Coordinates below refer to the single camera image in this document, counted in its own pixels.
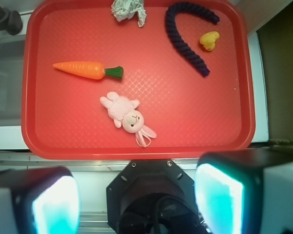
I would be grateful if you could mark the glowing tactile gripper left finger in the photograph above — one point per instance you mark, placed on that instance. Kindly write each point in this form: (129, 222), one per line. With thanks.
(39, 201)

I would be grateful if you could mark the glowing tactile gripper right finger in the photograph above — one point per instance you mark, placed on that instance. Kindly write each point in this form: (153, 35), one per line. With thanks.
(246, 192)

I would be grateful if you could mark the yellow rubber duck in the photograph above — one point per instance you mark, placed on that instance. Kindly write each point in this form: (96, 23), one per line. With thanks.
(208, 40)

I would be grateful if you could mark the red plastic tray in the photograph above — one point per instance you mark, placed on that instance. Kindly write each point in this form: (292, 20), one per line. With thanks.
(61, 115)

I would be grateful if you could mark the pink plush bunny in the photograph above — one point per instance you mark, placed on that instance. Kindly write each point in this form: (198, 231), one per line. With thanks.
(124, 114)

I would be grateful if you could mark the orange toy carrot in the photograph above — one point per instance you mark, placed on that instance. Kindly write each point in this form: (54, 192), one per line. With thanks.
(89, 69)

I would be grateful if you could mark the dark metal clamp knob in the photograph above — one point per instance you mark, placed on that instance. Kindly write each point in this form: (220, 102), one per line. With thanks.
(10, 21)

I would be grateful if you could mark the crumpled white paper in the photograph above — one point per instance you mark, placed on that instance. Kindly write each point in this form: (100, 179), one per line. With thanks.
(127, 9)

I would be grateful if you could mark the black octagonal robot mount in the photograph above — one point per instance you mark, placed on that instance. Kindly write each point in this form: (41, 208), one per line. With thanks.
(153, 197)

